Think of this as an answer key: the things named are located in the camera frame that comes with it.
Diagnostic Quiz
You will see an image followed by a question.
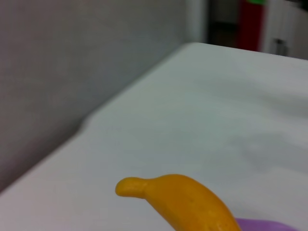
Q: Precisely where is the yellow banana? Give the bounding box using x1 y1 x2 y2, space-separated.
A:
115 173 243 231

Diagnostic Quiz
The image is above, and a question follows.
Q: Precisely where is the white cabinet with dark handle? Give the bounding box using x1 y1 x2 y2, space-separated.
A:
261 0 308 60

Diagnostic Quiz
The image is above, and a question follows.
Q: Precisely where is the purple wavy plastic bowl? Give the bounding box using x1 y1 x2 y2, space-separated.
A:
234 217 308 231

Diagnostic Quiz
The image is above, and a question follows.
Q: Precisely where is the red upright object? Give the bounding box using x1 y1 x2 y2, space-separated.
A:
240 0 265 51

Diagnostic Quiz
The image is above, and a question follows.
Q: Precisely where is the white pillar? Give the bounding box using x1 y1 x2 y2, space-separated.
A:
184 0 209 45

